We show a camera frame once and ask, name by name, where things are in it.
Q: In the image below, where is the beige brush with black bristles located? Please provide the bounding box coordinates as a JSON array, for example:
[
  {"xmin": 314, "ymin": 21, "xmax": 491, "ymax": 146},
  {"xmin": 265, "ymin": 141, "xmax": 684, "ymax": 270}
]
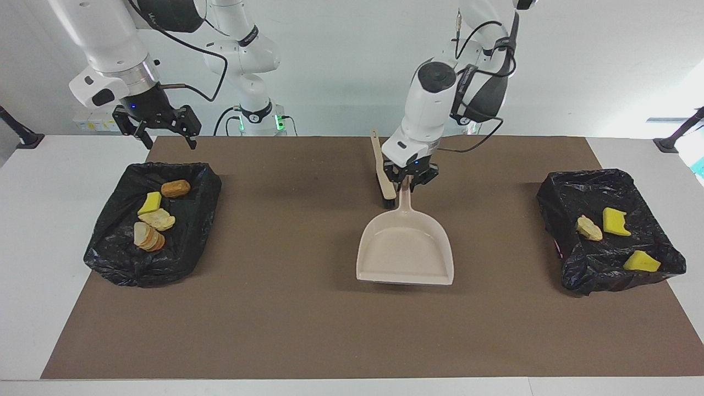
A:
[{"xmin": 370, "ymin": 130, "xmax": 398, "ymax": 208}]

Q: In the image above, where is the brown fried croquette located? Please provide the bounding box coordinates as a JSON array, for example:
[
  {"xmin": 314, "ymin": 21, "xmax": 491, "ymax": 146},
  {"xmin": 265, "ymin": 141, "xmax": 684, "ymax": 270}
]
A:
[{"xmin": 161, "ymin": 179, "xmax": 191, "ymax": 199}]

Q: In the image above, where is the beige plastic dustpan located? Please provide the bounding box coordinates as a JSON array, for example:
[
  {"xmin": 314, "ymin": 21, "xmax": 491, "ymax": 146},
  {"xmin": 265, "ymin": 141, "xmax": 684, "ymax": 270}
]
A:
[{"xmin": 356, "ymin": 181, "xmax": 455, "ymax": 286}]

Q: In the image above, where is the small yellow sponge piece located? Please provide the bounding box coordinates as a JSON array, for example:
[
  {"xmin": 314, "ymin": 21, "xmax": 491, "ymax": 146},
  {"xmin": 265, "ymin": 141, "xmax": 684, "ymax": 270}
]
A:
[{"xmin": 137, "ymin": 191, "xmax": 163, "ymax": 216}]

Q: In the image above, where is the pale bread piece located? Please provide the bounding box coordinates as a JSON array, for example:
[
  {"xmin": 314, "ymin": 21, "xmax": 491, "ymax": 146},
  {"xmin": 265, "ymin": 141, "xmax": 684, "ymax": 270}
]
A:
[{"xmin": 137, "ymin": 208, "xmax": 177, "ymax": 232}]

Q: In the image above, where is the large striped bread roll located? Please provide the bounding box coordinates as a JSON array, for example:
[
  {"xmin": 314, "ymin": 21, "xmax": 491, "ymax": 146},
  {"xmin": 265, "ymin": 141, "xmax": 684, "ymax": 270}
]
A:
[{"xmin": 134, "ymin": 221, "xmax": 166, "ymax": 252}]

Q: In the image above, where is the small striped bread roll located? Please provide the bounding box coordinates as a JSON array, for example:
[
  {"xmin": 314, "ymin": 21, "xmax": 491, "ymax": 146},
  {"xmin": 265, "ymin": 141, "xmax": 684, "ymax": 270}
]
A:
[{"xmin": 576, "ymin": 215, "xmax": 604, "ymax": 241}]

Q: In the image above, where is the yellow sponge piece with notch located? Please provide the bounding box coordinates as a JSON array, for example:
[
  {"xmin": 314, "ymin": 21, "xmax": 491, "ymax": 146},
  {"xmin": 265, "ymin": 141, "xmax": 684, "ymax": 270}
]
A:
[{"xmin": 602, "ymin": 207, "xmax": 632, "ymax": 237}]

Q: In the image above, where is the irregular yellow sponge chunk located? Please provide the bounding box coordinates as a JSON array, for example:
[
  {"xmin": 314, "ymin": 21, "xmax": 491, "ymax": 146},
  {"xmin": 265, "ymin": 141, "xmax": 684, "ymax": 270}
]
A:
[{"xmin": 623, "ymin": 250, "xmax": 662, "ymax": 273}]

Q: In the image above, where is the black trash bag bin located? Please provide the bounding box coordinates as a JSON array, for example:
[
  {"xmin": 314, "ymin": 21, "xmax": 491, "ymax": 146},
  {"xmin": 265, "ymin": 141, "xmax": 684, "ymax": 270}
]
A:
[
  {"xmin": 83, "ymin": 162, "xmax": 223, "ymax": 288},
  {"xmin": 536, "ymin": 168, "xmax": 688, "ymax": 296}
]

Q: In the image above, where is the black clamp stand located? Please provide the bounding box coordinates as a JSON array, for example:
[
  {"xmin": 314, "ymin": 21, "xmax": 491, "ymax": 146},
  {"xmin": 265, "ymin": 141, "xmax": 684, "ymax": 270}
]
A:
[
  {"xmin": 0, "ymin": 106, "xmax": 45, "ymax": 150},
  {"xmin": 653, "ymin": 107, "xmax": 704, "ymax": 154}
]

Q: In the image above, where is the brown table mat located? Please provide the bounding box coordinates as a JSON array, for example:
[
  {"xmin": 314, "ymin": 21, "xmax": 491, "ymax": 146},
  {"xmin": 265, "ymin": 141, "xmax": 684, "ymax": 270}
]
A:
[{"xmin": 41, "ymin": 136, "xmax": 704, "ymax": 380}]

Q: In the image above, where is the black right base cable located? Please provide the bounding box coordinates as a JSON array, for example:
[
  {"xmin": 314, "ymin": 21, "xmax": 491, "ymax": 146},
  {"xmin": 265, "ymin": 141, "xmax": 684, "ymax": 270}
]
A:
[{"xmin": 213, "ymin": 106, "xmax": 243, "ymax": 136}]

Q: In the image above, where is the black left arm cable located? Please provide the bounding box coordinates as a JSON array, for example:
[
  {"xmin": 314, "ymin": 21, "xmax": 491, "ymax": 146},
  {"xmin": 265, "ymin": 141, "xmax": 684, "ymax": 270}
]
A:
[{"xmin": 437, "ymin": 5, "xmax": 520, "ymax": 153}]

